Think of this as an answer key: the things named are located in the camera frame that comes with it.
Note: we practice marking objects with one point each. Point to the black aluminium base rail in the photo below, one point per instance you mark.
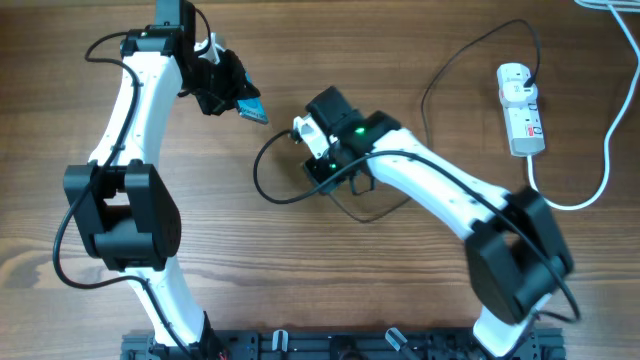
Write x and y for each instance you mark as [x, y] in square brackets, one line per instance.
[446, 343]

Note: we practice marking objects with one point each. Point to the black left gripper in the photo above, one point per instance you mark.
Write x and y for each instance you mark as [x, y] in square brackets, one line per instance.
[226, 86]

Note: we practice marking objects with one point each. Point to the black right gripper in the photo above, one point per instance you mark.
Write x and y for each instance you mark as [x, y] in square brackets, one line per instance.
[320, 176]

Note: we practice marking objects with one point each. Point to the white power strip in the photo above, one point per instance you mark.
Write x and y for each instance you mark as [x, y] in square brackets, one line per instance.
[523, 125]

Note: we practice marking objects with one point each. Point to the white USB charger plug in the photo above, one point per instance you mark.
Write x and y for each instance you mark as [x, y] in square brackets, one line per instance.
[513, 94]

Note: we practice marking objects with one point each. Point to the teal screen smartphone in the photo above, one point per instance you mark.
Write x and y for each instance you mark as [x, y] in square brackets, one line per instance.
[248, 101]

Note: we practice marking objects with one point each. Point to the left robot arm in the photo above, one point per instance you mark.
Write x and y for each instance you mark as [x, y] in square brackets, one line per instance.
[125, 214]

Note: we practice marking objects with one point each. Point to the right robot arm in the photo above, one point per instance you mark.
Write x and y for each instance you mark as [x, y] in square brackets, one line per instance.
[516, 254]

